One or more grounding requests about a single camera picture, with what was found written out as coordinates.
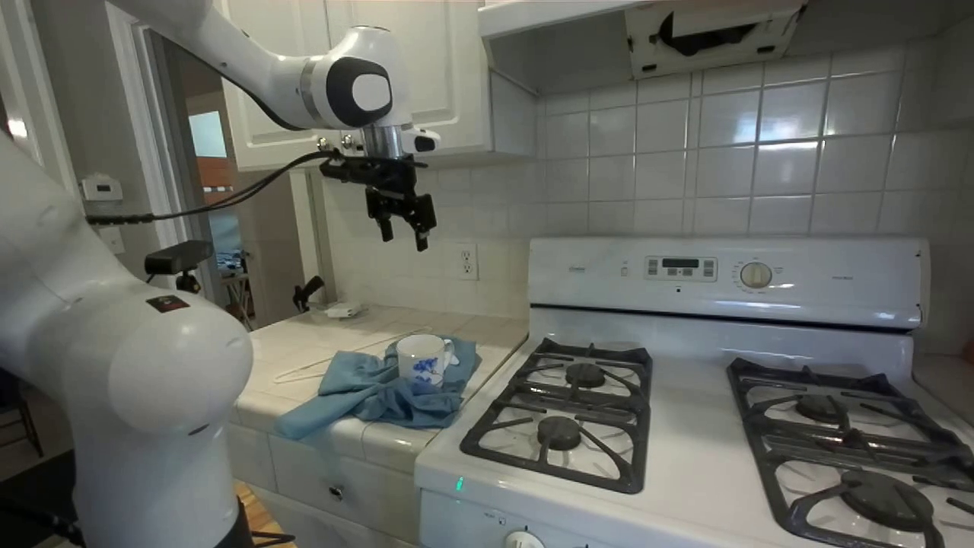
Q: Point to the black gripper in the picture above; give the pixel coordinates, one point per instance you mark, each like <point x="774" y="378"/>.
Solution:
<point x="391" y="184"/>

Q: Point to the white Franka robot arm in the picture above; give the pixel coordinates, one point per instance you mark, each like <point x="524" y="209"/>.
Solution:
<point x="132" y="375"/>

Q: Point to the blue cloth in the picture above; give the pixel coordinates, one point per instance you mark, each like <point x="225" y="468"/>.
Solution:
<point x="355" y="391"/>

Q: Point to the black clamp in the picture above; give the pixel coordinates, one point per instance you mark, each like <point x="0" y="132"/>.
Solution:
<point x="309" y="293"/>

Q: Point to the white upper cabinet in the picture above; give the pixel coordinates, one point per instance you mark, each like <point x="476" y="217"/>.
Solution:
<point x="446" y="72"/>

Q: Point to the black burner grate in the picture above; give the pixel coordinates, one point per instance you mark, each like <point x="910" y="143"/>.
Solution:
<point x="863" y="445"/>
<point x="557" y="431"/>

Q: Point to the white gas stove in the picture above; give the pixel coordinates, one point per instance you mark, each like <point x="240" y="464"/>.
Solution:
<point x="702" y="426"/>

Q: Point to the white range hood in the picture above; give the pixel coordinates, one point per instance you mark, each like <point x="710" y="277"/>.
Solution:
<point x="710" y="34"/>

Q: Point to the white wall outlet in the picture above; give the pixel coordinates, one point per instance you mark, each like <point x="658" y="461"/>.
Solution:
<point x="464" y="262"/>

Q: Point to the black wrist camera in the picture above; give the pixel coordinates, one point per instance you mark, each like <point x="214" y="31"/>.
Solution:
<point x="342" y="170"/>

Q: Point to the black camera on stand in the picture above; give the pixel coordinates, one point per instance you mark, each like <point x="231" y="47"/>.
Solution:
<point x="174" y="258"/>

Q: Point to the white wall thermostat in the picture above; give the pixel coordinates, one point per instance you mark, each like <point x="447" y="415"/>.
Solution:
<point x="100" y="187"/>

